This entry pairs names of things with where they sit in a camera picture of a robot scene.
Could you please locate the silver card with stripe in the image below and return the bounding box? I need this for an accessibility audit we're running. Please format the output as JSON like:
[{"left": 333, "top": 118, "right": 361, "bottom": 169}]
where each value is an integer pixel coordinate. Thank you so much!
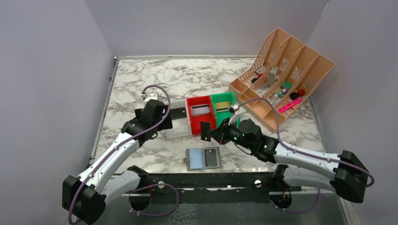
[{"left": 191, "top": 104, "right": 210, "bottom": 117}]

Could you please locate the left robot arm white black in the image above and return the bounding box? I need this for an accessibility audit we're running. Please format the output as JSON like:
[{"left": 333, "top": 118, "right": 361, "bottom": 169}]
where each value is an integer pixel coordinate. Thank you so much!
[{"left": 61, "top": 99, "right": 173, "bottom": 225}]

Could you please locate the green capped glue stick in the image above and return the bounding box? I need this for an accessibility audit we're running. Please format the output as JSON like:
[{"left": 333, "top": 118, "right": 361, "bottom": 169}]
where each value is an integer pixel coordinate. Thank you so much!
[{"left": 276, "top": 82, "right": 292, "bottom": 97}]

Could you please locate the red plastic bin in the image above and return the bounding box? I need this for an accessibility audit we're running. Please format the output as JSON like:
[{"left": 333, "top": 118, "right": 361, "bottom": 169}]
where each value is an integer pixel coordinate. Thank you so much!
[{"left": 187, "top": 95, "right": 216, "bottom": 135}]

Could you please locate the pink highlighter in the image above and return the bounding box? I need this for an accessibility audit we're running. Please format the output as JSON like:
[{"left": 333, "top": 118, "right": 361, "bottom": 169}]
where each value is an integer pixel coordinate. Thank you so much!
[{"left": 278, "top": 97, "right": 302, "bottom": 113}]

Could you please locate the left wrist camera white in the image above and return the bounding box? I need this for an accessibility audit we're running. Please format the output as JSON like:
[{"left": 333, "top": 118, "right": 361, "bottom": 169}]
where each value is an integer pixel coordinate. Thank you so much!
[{"left": 141, "top": 92, "right": 159, "bottom": 102}]

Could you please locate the white plastic bin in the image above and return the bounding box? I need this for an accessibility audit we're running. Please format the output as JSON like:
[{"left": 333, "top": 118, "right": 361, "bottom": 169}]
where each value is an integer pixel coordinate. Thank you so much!
[{"left": 163, "top": 99, "right": 192, "bottom": 139}]

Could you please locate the grey box in organizer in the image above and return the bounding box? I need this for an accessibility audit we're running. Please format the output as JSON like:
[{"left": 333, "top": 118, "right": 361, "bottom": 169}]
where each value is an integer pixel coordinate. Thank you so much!
[{"left": 266, "top": 66, "right": 279, "bottom": 88}]

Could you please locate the black mounting rail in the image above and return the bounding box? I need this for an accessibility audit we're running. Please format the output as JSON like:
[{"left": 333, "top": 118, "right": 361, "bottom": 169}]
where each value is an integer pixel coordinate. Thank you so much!
[{"left": 125, "top": 169, "right": 302, "bottom": 208}]

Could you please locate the peach desk organizer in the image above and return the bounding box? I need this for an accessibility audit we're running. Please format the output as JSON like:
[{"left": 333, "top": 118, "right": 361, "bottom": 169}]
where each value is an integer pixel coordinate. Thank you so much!
[{"left": 229, "top": 28, "right": 335, "bottom": 132}]

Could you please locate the grey card holder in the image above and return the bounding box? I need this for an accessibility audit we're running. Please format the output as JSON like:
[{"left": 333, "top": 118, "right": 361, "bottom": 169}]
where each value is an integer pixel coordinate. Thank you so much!
[{"left": 185, "top": 147, "right": 222, "bottom": 171}]

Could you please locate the red white small box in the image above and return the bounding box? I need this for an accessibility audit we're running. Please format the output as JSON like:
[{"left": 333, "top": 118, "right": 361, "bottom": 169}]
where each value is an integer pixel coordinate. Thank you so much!
[{"left": 255, "top": 66, "right": 267, "bottom": 76}]

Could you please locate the black card from holder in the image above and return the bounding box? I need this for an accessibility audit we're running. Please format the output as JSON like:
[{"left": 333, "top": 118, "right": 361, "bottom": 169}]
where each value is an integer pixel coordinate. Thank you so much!
[
  {"left": 205, "top": 148, "right": 219, "bottom": 168},
  {"left": 200, "top": 121, "right": 211, "bottom": 142}
]

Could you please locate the gold card with stripe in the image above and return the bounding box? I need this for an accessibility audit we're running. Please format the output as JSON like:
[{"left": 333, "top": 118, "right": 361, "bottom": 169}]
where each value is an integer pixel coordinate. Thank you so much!
[{"left": 215, "top": 101, "right": 230, "bottom": 113}]

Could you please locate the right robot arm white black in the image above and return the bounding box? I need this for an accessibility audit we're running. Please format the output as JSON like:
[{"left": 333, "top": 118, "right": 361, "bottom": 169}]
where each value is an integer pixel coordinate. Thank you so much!
[{"left": 207, "top": 119, "right": 370, "bottom": 203}]

